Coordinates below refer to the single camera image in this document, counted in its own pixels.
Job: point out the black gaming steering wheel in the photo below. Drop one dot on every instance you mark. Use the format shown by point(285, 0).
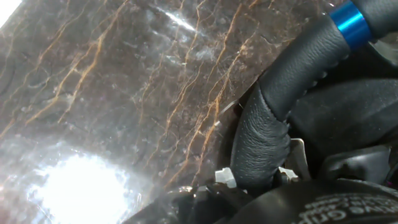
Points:
point(264, 146)

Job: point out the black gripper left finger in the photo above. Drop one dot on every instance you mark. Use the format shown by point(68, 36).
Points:
point(199, 205)

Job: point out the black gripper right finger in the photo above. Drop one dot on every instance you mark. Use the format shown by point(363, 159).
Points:
point(287, 175)

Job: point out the dark brown marble mat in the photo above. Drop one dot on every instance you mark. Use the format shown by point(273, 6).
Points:
point(109, 77)

